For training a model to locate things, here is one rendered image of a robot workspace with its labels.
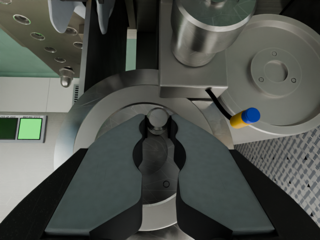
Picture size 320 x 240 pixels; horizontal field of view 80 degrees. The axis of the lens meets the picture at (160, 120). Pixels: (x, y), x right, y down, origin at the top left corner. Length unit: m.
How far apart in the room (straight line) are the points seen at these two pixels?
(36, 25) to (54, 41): 0.05
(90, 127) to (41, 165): 0.40
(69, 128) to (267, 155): 0.27
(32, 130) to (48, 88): 2.84
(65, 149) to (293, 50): 0.23
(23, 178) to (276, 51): 0.56
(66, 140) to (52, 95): 3.16
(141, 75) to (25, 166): 0.45
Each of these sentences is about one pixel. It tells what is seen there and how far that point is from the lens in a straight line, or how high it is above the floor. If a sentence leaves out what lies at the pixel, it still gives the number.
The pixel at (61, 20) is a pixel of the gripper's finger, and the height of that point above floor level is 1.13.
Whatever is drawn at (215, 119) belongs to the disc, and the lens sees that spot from 0.17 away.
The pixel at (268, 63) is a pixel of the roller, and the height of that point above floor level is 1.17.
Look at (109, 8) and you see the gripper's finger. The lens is 0.23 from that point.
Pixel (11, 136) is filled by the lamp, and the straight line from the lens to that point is 0.60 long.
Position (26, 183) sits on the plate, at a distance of 0.58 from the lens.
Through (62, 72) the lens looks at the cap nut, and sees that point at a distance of 0.57.
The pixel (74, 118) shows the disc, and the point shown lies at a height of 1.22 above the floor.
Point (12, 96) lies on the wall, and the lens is 3.63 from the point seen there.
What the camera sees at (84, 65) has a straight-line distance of 0.20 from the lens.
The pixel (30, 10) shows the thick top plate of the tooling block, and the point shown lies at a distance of 0.40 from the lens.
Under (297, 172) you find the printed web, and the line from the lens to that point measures 0.29.
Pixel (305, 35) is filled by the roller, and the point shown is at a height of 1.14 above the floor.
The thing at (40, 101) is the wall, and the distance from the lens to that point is 3.39.
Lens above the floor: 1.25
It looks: 11 degrees down
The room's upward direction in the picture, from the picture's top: 180 degrees counter-clockwise
